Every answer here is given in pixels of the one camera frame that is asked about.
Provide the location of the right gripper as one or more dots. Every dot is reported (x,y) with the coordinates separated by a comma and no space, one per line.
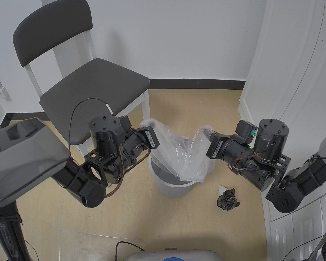
(228,149)

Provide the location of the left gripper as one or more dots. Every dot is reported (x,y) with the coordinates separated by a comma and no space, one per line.
(140,143)

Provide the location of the clear plastic bag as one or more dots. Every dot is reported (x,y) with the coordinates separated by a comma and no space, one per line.
(179,151)

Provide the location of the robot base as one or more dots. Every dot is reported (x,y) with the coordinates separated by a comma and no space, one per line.
(173,255)

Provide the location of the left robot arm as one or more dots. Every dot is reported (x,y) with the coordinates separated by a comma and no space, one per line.
(27,156)

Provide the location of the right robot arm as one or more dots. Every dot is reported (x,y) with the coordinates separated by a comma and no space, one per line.
(271,140)

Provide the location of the white trash bin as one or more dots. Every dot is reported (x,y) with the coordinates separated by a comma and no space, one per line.
(171,189)

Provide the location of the white paper scrap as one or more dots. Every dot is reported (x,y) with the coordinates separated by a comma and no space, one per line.
(222,188)

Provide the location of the grey padded white chair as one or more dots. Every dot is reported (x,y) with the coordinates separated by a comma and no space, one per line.
(95,83)

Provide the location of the white wardrobe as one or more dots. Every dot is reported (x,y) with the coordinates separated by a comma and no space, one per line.
(293,50)

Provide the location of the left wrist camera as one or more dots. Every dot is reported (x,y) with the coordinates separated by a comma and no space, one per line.
(125,123)

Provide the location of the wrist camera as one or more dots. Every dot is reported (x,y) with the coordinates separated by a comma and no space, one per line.
(125,123)
(244,130)

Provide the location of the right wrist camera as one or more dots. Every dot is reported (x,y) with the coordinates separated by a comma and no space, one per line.
(244,130)

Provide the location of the white wall socket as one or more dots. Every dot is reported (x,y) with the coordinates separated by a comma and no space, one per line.
(2,94)

